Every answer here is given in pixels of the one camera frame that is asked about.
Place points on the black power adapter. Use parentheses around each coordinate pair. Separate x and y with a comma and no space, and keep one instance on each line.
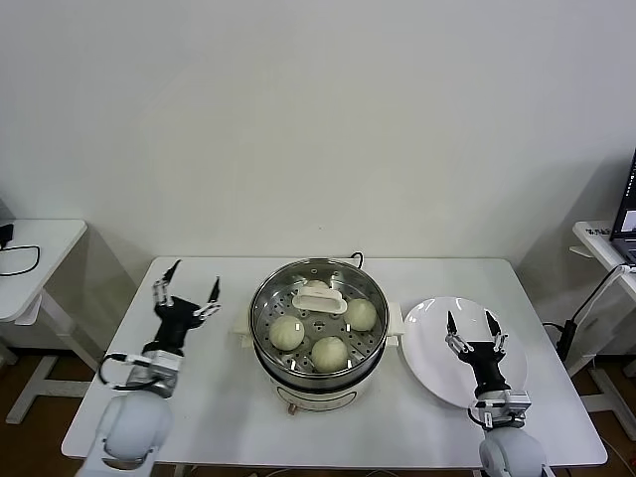
(6,234)

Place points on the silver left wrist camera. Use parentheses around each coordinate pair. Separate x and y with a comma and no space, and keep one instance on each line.
(159,370)

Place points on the white steamed baozi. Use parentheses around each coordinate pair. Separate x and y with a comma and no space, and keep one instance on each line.
(286,332)
(316,286)
(361,314)
(329,355)

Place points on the stainless perforated steamer basket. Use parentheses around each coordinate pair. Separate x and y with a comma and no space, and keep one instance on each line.
(367,368)

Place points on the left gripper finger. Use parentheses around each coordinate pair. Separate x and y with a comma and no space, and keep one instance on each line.
(214,293)
(171,272)

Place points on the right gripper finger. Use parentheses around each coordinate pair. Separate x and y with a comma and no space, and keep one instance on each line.
(451,324)
(494,325)

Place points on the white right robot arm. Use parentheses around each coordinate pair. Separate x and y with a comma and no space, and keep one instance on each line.
(512,452)

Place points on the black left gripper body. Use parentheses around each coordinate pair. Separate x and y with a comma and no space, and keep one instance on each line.
(174,318)

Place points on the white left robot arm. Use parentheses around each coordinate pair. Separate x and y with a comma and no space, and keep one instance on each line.
(129,427)

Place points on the white furniture foot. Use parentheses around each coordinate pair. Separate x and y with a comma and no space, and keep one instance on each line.
(6,354)

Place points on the dark laptop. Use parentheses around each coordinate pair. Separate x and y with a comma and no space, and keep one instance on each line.
(626,218)

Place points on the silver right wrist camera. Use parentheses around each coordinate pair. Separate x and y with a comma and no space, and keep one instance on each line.
(507,405)

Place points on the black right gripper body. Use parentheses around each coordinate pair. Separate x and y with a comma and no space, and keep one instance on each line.
(484,365)

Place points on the white round plate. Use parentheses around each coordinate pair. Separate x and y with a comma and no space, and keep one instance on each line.
(427,348)

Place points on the white side table with adapter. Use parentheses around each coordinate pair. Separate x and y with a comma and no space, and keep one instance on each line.
(45,248)

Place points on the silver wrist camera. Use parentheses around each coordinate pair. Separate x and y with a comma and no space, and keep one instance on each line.
(507,405)
(159,370)

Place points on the white side table with laptop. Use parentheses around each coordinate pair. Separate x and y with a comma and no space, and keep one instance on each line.
(601,258)

